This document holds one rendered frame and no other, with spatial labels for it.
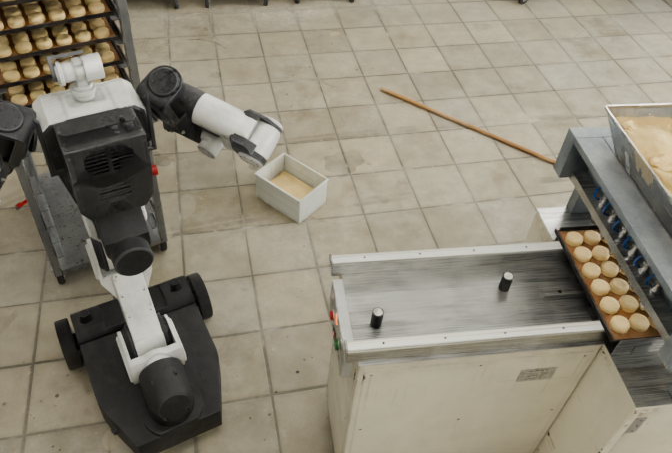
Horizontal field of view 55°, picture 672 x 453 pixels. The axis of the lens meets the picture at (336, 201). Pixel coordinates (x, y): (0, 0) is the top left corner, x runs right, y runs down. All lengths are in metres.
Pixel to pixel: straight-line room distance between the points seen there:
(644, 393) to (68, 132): 1.60
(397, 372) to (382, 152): 2.02
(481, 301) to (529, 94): 2.59
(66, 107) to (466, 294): 1.20
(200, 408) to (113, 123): 1.13
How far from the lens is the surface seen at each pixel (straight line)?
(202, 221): 3.21
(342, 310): 1.83
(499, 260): 2.01
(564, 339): 1.89
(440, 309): 1.87
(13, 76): 2.39
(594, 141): 2.02
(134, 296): 2.42
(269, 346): 2.75
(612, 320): 1.92
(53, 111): 1.79
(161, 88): 1.77
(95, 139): 1.68
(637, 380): 1.94
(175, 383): 2.29
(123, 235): 1.93
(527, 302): 1.97
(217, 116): 1.77
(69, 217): 3.14
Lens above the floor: 2.32
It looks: 44 degrees down
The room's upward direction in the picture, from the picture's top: 5 degrees clockwise
